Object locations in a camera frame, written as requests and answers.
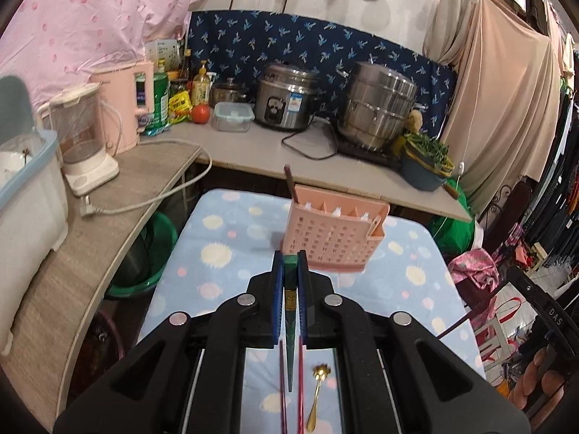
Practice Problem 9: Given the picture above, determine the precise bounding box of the green chopstick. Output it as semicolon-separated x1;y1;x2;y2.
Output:
284;255;298;392

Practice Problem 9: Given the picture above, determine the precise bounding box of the dark red chopstick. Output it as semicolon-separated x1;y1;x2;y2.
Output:
284;165;299;204

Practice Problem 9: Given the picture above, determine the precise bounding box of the gold flower spoon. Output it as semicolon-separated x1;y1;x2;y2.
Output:
305;363;332;433

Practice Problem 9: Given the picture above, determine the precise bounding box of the pink utensil basket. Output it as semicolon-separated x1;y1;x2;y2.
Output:
281;185;390;272

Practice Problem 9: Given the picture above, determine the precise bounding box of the pink floral bag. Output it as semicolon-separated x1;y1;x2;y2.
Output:
448;248;500;310

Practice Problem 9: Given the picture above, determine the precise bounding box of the blue planet tablecloth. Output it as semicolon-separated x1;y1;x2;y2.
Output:
140;189;465;433

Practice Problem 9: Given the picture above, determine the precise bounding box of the green plastic bag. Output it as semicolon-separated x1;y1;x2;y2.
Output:
426;178;475;259

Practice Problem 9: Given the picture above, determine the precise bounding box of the black induction cooker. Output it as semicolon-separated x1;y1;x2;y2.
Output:
335;137;400;170

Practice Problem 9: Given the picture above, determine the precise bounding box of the blue basin with greens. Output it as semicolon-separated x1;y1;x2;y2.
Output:
400;132;455;192

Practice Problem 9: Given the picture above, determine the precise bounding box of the clear food container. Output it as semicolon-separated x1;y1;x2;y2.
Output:
211;102;255;132

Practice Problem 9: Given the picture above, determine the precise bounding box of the red tomato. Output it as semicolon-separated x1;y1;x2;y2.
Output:
190;104;211;124

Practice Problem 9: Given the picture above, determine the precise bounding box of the steel rice cooker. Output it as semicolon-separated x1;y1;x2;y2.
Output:
254;64;319;132

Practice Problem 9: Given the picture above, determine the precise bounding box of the small lidded steel pot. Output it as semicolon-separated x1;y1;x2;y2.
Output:
209;77;247;108

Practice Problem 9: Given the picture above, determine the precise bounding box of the large steel steamer pot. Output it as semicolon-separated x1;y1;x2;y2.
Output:
335;62;418;151

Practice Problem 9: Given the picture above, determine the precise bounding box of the yellow snack packet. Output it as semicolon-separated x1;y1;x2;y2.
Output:
168;91;193;124

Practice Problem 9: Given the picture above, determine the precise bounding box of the beige hanging curtain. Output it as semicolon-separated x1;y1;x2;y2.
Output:
423;0;561;214

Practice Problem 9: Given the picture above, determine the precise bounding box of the yellow oil bottle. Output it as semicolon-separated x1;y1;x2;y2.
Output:
191;60;211;107

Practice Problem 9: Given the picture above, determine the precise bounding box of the navy patterned cloth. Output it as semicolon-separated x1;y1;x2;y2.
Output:
187;11;456;137

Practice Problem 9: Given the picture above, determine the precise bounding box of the pink electric kettle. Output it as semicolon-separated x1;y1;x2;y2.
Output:
90;60;154;157

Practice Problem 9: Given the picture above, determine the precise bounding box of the white storage bin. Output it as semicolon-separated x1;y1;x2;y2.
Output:
1;129;69;356

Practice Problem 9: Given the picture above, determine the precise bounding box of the white blender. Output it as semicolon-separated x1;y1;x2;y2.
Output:
36;82;120;197

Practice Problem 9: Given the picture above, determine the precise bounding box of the pink floral curtain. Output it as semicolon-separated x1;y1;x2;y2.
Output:
1;0;200;105

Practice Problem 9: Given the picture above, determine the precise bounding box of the white power cord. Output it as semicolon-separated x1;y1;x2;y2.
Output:
79;137;214;219

